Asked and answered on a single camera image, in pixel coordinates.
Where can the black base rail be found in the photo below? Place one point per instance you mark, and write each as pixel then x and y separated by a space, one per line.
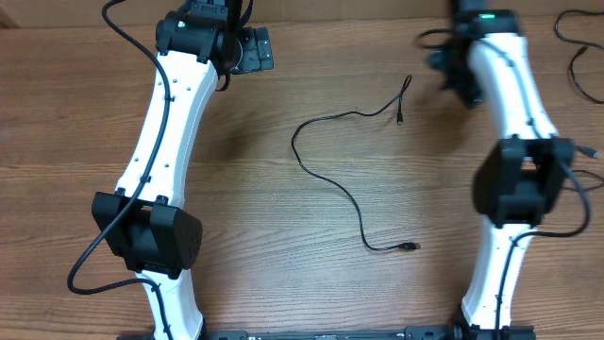
pixel 439 332

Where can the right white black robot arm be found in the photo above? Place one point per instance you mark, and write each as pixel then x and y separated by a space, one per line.
pixel 486 60

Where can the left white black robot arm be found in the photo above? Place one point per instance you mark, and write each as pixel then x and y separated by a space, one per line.
pixel 198 48

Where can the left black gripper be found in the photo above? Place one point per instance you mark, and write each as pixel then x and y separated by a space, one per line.
pixel 258 53

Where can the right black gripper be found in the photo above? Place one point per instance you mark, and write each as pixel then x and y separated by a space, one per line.
pixel 448 65

